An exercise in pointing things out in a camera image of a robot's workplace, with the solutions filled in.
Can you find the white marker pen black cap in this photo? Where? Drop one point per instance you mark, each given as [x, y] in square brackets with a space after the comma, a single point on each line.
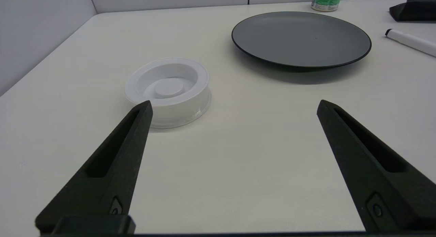
[412, 42]

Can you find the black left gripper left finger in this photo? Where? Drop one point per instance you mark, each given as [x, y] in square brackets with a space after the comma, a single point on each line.
[112, 168]

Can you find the black fabric pouch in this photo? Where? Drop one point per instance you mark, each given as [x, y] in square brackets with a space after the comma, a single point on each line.
[417, 11]

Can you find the white round plastic container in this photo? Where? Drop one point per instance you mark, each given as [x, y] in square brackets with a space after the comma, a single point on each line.
[170, 88]

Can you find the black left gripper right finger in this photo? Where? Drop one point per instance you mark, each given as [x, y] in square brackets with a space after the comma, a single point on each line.
[371, 168]

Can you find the dark grey round plate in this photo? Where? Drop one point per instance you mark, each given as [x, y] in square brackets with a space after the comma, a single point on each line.
[301, 39]

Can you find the small tin can green label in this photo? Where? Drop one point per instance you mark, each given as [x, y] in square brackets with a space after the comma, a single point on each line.
[326, 3]

